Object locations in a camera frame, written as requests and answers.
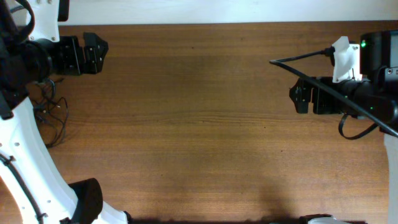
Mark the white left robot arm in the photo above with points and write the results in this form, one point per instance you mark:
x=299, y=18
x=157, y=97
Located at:
x=31, y=54

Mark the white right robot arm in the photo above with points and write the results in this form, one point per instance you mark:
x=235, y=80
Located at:
x=365, y=73

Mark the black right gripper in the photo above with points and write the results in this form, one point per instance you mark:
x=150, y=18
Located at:
x=303, y=94

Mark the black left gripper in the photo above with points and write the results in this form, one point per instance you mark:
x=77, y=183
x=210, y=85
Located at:
x=74, y=55

